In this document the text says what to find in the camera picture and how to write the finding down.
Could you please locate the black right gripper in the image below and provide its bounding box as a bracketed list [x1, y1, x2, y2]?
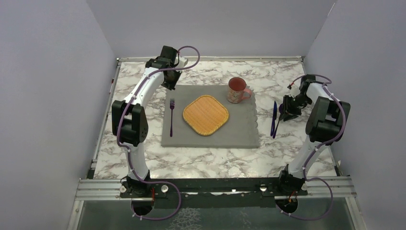
[279, 94, 312, 122]

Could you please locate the purple iridescent spoon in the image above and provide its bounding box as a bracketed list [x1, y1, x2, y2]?
[276, 104, 283, 133]

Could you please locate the grey scalloped cloth placemat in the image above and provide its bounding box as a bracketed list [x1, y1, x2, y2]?
[161, 85, 260, 149]

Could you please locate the purple iridescent fork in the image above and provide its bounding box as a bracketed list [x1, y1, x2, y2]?
[169, 98, 175, 137]

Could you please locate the pink patterned cup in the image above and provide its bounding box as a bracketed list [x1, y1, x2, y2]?
[226, 77, 253, 104]

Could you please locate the woven yellow wicker tray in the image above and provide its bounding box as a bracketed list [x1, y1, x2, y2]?
[182, 95, 229, 136]

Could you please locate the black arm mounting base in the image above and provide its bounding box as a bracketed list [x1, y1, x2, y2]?
[120, 177, 307, 209]

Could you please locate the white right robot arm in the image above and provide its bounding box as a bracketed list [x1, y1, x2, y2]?
[276, 74, 351, 195]

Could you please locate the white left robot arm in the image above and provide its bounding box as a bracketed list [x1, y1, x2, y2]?
[111, 46, 188, 197]

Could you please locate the purple iridescent knife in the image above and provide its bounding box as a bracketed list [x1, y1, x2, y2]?
[270, 101, 278, 138]

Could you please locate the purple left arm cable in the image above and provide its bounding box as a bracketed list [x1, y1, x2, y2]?
[116, 46, 201, 221]

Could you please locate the aluminium table frame rail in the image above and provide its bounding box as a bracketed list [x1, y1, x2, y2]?
[67, 179, 131, 230]

